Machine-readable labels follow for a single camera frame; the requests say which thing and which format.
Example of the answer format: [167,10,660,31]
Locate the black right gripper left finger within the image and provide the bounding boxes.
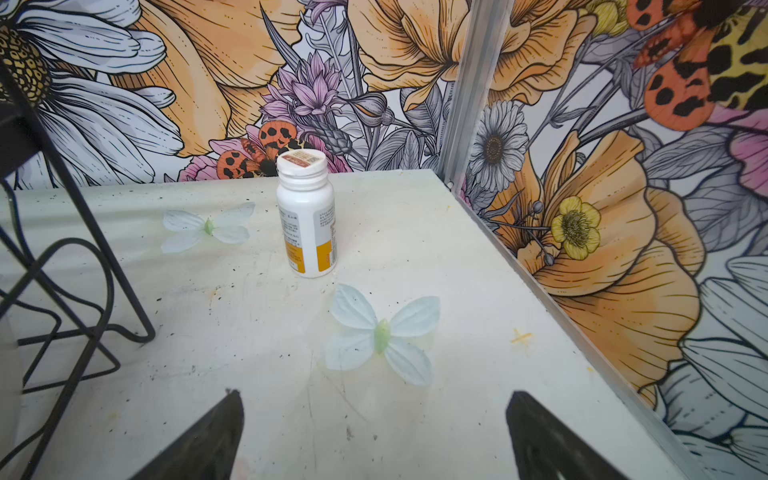
[132,390,244,480]

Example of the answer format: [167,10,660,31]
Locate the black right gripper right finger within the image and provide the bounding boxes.
[506,391,626,480]

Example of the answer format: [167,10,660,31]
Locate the black wire dish rack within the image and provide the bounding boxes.
[1,65,156,479]

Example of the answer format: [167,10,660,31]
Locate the white pill bottle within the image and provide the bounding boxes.
[276,149,337,278]

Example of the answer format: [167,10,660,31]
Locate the aluminium right corner post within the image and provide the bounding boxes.
[440,0,514,195]

